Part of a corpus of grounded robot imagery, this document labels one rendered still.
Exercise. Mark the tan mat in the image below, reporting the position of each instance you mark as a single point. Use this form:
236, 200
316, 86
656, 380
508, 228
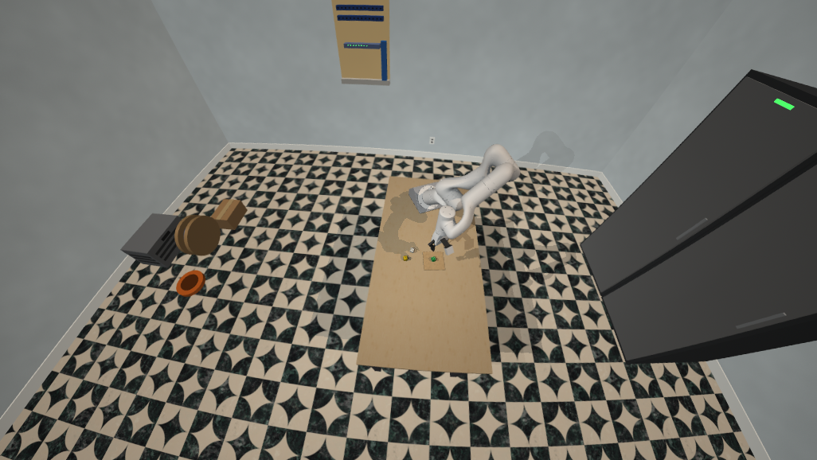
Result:
436, 265

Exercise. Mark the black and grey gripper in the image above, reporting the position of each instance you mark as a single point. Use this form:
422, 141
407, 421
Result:
436, 238

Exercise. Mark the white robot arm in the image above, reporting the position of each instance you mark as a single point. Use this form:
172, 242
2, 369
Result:
489, 183

